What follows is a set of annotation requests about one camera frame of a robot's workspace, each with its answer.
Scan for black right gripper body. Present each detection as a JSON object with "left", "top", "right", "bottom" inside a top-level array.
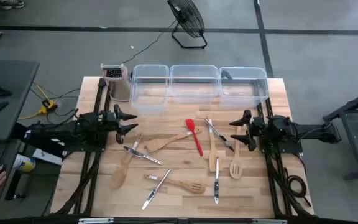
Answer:
[{"left": 249, "top": 116, "right": 267, "bottom": 138}]

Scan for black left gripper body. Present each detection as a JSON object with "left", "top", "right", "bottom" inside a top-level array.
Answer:
[{"left": 102, "top": 110, "right": 120, "bottom": 132}]

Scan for metal tongs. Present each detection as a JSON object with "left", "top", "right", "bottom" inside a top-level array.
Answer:
[
  {"left": 213, "top": 157, "right": 220, "bottom": 205},
  {"left": 123, "top": 146, "right": 164, "bottom": 166}
]

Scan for wooden slotted turner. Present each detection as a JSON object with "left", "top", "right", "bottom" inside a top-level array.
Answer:
[{"left": 229, "top": 126, "right": 244, "bottom": 180}]

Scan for wooden slant-edged spatula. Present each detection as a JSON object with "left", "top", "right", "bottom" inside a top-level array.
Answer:
[{"left": 144, "top": 129, "right": 203, "bottom": 154}]

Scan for wooden solid spoon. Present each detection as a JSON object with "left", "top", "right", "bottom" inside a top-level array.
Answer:
[{"left": 109, "top": 133, "right": 144, "bottom": 190}]

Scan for red silicone spatula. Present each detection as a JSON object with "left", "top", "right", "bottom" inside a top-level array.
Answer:
[{"left": 185, "top": 118, "right": 204, "bottom": 157}]

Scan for wooden slotted spoon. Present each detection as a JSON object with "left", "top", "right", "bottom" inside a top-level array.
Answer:
[{"left": 144, "top": 174, "right": 206, "bottom": 197}]

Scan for clear plastic bin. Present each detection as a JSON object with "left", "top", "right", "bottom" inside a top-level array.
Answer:
[
  {"left": 129, "top": 63, "right": 170, "bottom": 115},
  {"left": 218, "top": 66, "right": 270, "bottom": 110},
  {"left": 168, "top": 64, "right": 221, "bottom": 105}
]

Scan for metal box grater pink top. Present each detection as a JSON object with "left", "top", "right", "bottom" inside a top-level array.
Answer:
[{"left": 100, "top": 63, "right": 132, "bottom": 103}]

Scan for yellow power strip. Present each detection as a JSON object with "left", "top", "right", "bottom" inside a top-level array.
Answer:
[{"left": 39, "top": 98, "right": 58, "bottom": 115}]

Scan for white paper sheet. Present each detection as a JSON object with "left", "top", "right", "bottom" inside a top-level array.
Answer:
[{"left": 32, "top": 148, "right": 63, "bottom": 166}]

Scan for white and yellow can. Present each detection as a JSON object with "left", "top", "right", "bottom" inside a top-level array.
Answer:
[{"left": 12, "top": 154, "right": 36, "bottom": 173}]

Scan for grey side table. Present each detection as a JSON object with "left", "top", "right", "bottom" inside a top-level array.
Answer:
[{"left": 0, "top": 59, "right": 40, "bottom": 220}]

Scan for black floor fan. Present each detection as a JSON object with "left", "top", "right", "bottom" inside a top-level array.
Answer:
[{"left": 167, "top": 0, "right": 208, "bottom": 50}]

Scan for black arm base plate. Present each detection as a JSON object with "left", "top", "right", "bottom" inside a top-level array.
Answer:
[
  {"left": 259, "top": 136, "right": 304, "bottom": 154},
  {"left": 62, "top": 141, "right": 108, "bottom": 154}
]

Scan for black power cable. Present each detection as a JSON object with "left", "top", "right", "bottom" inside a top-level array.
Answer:
[{"left": 47, "top": 88, "right": 81, "bottom": 118}]

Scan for black frame rails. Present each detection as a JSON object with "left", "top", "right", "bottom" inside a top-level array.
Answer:
[
  {"left": 255, "top": 93, "right": 315, "bottom": 217},
  {"left": 50, "top": 77, "right": 113, "bottom": 216}
]

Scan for black coiled cable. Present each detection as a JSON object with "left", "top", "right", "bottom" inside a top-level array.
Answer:
[{"left": 284, "top": 166, "right": 313, "bottom": 208}]

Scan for black fan cable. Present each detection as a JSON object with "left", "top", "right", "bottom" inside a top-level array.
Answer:
[{"left": 121, "top": 20, "right": 178, "bottom": 65}]

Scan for yellow power cable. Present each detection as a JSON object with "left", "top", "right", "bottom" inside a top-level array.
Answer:
[{"left": 17, "top": 83, "right": 50, "bottom": 121}]

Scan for black metal table frame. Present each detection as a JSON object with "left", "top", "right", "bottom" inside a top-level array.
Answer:
[{"left": 323, "top": 85, "right": 358, "bottom": 182}]

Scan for black front frame bar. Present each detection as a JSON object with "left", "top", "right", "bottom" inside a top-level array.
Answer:
[{"left": 0, "top": 213, "right": 358, "bottom": 224}]

